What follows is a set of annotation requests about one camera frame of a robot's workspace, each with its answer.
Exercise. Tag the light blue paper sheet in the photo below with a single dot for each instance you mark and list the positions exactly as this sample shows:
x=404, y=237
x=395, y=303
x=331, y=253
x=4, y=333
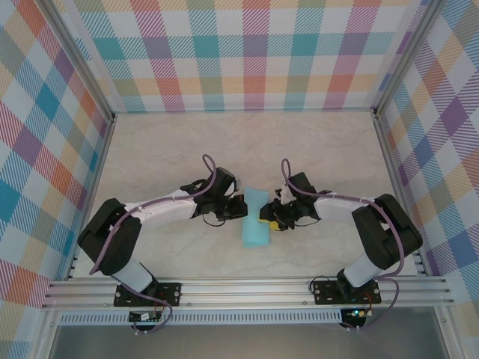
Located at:
x=254, y=235

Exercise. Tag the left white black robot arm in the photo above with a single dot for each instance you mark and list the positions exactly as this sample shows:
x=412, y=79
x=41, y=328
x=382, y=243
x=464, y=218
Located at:
x=168, y=211

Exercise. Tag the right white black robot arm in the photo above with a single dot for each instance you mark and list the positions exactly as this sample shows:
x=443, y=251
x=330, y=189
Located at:
x=337, y=209

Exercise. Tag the controller board with green light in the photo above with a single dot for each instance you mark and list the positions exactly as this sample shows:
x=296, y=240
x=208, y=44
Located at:
x=355, y=313

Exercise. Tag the grey metal panel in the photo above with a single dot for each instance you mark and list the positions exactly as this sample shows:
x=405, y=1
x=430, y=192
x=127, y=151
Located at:
x=243, y=342

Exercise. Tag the small black controller board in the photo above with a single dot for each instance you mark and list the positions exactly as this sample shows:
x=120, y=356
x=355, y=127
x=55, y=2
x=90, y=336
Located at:
x=144, y=317

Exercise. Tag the aluminium mounting rail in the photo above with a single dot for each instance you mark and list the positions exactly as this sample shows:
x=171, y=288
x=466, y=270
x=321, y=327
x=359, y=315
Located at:
x=243, y=293

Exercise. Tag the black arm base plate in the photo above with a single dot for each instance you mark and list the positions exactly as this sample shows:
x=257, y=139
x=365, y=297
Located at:
x=172, y=293
x=325, y=293

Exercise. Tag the aluminium side rail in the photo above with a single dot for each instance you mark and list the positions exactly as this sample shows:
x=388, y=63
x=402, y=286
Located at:
x=73, y=265
x=418, y=261

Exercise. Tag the aluminium frame post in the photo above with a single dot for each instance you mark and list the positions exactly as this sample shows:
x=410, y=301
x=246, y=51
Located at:
x=406, y=56
x=80, y=56

